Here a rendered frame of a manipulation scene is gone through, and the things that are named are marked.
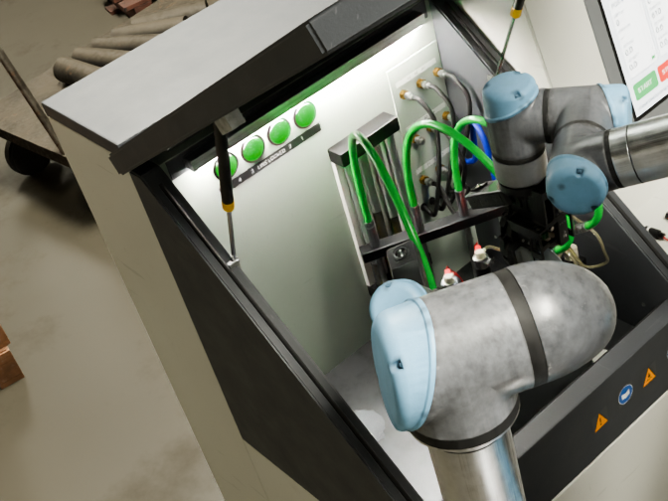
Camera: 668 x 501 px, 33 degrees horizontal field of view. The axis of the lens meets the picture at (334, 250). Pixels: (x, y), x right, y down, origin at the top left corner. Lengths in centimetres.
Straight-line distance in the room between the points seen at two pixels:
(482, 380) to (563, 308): 10
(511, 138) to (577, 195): 18
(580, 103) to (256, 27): 77
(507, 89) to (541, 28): 54
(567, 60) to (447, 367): 116
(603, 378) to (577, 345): 93
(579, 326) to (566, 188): 38
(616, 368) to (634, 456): 24
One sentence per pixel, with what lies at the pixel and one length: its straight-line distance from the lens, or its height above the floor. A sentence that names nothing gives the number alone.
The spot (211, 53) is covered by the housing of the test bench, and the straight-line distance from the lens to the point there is 203.
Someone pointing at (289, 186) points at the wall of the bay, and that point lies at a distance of 202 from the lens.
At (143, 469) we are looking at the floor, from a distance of 346.
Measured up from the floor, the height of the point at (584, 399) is 95.
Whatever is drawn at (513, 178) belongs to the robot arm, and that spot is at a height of 146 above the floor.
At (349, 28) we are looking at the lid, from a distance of 110.
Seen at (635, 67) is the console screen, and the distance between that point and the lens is 222.
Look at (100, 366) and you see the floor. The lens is 388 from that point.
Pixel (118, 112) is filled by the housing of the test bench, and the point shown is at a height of 150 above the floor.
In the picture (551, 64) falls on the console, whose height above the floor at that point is 133.
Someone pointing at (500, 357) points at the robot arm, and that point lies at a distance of 102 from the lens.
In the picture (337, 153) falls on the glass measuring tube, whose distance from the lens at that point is 203.
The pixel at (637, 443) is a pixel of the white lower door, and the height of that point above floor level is 73.
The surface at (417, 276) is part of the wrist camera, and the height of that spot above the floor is 135.
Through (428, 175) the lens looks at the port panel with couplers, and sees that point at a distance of 225.
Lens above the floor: 235
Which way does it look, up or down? 36 degrees down
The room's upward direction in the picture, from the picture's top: 17 degrees counter-clockwise
